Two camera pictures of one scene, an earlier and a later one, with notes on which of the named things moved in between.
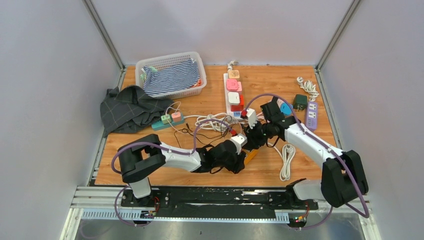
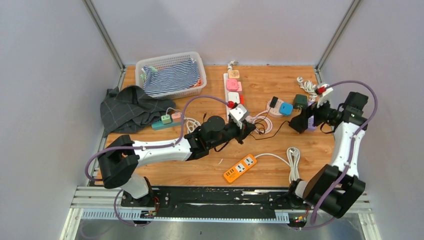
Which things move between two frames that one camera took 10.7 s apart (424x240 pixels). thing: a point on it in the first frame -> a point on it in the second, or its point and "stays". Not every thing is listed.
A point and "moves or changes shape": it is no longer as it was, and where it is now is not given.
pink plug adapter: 233,85 stays
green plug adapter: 164,118 stays
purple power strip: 312,123 stays
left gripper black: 238,164 -> 247,128
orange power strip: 250,155 moves or changes shape
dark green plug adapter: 300,102 stays
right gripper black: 253,142 -> 313,110
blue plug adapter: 285,109 stays
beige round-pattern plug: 233,74 stays
